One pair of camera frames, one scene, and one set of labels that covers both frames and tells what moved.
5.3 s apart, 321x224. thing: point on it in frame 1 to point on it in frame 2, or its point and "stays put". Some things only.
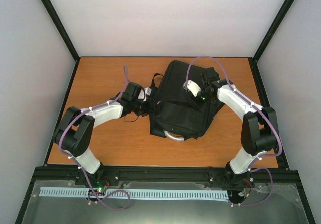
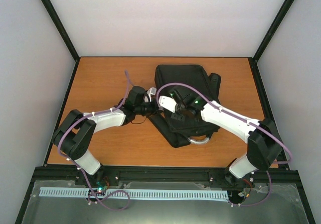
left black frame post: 49,9 stays put
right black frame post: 288,2 stays put
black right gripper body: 202,101 to 181,118
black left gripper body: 143,110 stays put
